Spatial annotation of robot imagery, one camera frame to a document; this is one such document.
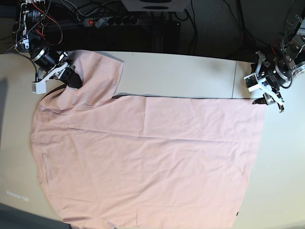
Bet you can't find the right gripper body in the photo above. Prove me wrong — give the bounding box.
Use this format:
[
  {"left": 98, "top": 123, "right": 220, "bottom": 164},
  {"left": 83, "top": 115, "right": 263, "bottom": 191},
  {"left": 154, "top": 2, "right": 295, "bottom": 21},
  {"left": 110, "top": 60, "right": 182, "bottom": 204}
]
[{"left": 37, "top": 50, "right": 70, "bottom": 82}]

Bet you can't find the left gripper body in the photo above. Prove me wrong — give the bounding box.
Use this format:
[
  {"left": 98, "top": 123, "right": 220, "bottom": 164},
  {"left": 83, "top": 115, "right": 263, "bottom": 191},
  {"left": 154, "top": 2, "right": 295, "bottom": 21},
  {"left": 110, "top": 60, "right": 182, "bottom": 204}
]
[{"left": 256, "top": 51, "right": 285, "bottom": 112}]

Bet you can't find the pink T-shirt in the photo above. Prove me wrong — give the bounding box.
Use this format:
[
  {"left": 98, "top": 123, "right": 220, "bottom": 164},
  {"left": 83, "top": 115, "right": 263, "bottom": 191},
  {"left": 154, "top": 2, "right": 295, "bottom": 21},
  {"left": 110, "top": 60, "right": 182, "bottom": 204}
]
[{"left": 30, "top": 50, "right": 265, "bottom": 229}]

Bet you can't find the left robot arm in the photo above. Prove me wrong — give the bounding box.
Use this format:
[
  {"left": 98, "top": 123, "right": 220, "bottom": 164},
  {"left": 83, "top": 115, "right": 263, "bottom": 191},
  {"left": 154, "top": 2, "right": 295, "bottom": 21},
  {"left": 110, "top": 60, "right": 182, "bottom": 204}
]
[{"left": 244, "top": 0, "right": 305, "bottom": 112}]

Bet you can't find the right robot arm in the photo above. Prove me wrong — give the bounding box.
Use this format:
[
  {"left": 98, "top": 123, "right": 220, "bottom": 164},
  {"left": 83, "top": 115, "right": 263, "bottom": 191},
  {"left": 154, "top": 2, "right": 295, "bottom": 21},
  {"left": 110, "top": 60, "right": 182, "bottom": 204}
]
[{"left": 16, "top": 1, "right": 238, "bottom": 110}]

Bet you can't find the white power strip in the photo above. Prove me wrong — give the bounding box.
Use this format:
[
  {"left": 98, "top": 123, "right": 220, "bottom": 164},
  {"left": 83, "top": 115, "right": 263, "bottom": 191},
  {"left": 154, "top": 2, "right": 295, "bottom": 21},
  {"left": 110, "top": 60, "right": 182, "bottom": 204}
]
[{"left": 83, "top": 16, "right": 139, "bottom": 28}]

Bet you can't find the white power adapter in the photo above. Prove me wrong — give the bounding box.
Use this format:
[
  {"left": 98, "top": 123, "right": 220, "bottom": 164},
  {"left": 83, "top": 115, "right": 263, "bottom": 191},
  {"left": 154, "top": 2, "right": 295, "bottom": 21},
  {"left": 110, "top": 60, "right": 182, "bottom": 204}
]
[{"left": 94, "top": 18, "right": 107, "bottom": 28}]

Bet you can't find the aluminium table leg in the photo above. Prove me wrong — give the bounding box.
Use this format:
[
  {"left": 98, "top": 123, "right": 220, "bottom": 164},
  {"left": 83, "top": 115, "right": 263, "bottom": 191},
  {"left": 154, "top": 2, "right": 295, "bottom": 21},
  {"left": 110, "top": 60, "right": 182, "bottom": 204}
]
[{"left": 150, "top": 11, "right": 164, "bottom": 53}]

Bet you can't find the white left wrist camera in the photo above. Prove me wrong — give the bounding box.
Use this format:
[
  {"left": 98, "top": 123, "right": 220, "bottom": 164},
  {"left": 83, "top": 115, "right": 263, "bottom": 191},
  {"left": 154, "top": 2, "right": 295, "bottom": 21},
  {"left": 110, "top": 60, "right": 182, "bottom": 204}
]
[{"left": 244, "top": 73, "right": 259, "bottom": 92}]

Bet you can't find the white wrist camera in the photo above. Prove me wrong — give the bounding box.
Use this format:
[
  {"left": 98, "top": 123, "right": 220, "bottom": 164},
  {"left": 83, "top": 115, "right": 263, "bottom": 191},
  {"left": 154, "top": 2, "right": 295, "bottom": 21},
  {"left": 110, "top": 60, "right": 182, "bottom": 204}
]
[
  {"left": 244, "top": 73, "right": 259, "bottom": 92},
  {"left": 32, "top": 81, "right": 47, "bottom": 94}
]

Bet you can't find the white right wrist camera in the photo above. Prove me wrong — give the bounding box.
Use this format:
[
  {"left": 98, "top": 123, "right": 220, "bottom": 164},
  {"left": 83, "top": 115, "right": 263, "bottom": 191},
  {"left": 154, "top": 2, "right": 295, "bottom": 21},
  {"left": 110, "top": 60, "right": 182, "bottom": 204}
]
[{"left": 32, "top": 81, "right": 47, "bottom": 94}]

